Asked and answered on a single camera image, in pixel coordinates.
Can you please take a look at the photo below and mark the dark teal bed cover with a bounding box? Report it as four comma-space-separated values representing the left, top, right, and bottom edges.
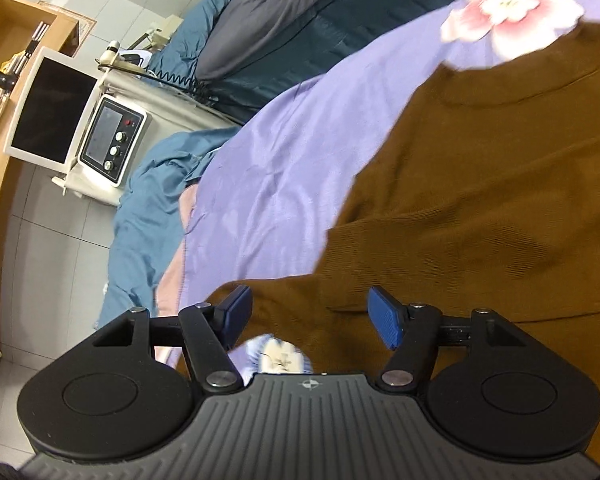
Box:
195, 0, 486, 127

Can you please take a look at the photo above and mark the wooden desk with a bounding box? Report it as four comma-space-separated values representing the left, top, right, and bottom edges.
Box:
0, 0, 82, 387

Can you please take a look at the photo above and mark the white device with knobs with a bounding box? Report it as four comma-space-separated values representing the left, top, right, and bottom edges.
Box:
77, 96, 149, 184

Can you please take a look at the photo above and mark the blue duvet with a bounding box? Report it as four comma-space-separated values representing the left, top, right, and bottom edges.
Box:
99, 127, 243, 332
146, 0, 243, 82

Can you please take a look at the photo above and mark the white monitor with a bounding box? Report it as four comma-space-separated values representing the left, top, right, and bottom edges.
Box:
5, 46, 102, 167

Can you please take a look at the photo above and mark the brown knit sweater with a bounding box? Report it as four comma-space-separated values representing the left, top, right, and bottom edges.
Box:
172, 24, 600, 391

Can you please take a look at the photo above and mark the cardboard box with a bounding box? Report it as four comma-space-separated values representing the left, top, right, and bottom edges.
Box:
39, 0, 98, 59

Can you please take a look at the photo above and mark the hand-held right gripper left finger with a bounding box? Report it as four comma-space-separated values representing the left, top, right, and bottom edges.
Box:
92, 284, 254, 394

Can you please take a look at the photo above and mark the black coiled cable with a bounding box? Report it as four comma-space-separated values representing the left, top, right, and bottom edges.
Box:
149, 66, 202, 92

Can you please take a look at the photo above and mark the white medical device with screen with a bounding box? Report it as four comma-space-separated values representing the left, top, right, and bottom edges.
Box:
51, 14, 243, 207

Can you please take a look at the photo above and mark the white handheld probe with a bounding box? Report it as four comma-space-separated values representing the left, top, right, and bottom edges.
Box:
96, 39, 147, 69

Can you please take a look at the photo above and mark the grey blanket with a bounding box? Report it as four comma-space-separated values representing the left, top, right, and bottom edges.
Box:
195, 0, 376, 82

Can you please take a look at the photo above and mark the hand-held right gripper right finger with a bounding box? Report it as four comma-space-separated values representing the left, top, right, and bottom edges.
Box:
367, 285, 526, 392

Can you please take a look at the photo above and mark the purple floral bed sheet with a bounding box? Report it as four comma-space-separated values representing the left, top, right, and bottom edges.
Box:
152, 0, 588, 376

